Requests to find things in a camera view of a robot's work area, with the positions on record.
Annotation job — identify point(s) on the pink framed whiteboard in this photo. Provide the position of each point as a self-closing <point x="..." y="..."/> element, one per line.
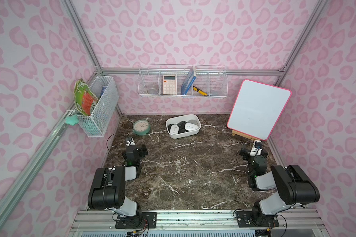
<point x="257" y="109"/>

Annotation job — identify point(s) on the black mouse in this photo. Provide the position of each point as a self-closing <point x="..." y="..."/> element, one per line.
<point x="182" y="125"/>

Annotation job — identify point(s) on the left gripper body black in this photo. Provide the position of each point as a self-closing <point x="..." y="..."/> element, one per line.
<point x="138" y="150"/>

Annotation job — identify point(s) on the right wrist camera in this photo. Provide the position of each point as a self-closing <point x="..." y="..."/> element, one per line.
<point x="257" y="148"/>

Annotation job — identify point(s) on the yellow utility knife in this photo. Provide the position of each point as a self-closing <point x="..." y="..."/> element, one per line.
<point x="201" y="92"/>

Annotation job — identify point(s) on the clear tape roll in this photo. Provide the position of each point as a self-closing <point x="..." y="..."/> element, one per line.
<point x="153" y="90"/>

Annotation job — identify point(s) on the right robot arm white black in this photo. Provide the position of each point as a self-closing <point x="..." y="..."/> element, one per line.
<point x="291" y="183"/>

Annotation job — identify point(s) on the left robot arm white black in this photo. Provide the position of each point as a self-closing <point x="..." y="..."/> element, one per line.
<point x="108" y="189"/>

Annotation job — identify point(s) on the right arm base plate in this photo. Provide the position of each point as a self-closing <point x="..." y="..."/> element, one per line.
<point x="247" y="219"/>

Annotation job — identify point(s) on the white plastic storage box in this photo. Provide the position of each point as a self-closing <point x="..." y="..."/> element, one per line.
<point x="188" y="118"/>

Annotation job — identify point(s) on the pink calculator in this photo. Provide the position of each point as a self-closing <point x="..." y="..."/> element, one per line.
<point x="169" y="85"/>

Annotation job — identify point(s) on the white mesh side basket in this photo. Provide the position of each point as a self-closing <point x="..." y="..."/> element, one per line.
<point x="97" y="123"/>

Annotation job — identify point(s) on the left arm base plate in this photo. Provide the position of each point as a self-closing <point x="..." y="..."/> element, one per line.
<point x="139" y="221"/>

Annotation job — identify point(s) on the blue can in basket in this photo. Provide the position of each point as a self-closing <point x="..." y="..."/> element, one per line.
<point x="103" y="90"/>

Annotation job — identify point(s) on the wooden easel stand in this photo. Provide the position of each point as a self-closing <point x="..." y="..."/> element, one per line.
<point x="250" y="138"/>

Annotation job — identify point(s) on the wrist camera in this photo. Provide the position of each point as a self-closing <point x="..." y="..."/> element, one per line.
<point x="257" y="148"/>
<point x="130" y="142"/>

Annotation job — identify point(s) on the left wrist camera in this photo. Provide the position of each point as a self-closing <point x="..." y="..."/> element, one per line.
<point x="130" y="142"/>

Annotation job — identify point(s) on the green wall hook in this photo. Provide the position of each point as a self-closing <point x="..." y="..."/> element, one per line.
<point x="72" y="120"/>

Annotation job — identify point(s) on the blue book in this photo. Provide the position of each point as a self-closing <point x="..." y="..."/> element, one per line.
<point x="189" y="80"/>

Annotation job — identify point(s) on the green red snack bag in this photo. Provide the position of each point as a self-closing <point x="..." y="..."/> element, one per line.
<point x="85" y="101"/>

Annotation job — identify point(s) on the white mouse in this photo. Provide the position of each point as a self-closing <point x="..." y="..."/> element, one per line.
<point x="174" y="129"/>
<point x="191" y="126"/>

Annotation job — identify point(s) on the green round clock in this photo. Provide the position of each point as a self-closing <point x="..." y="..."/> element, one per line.
<point x="141" y="127"/>

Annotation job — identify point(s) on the white wire wall shelf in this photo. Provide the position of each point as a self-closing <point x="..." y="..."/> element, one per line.
<point x="212" y="80"/>

